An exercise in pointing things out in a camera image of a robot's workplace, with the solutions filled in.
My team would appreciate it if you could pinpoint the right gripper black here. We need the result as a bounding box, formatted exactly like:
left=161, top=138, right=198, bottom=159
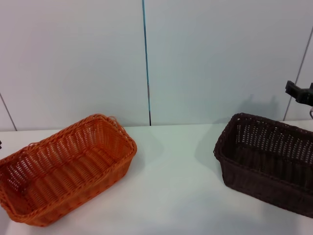
left=285, top=80, right=313, bottom=103

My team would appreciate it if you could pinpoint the orange woven plastic basket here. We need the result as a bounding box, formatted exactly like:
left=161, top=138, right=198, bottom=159
left=0, top=113, right=137, bottom=227

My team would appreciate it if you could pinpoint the dark brown woven basket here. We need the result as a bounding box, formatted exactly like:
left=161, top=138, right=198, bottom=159
left=213, top=112, right=313, bottom=218

